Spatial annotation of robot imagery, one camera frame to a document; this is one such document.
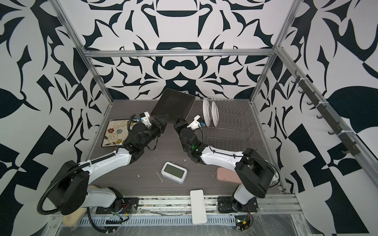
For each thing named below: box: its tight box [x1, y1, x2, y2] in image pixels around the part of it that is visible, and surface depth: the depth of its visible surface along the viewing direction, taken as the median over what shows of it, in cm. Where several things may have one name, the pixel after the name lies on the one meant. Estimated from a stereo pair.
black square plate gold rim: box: [150, 88, 196, 125], surface depth 83 cm
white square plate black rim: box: [101, 118, 138, 148], surface depth 101 cm
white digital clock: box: [160, 161, 188, 185], surface depth 83 cm
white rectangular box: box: [189, 189, 208, 225], surface depth 70 cm
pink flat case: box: [216, 167, 243, 185], surface depth 85 cm
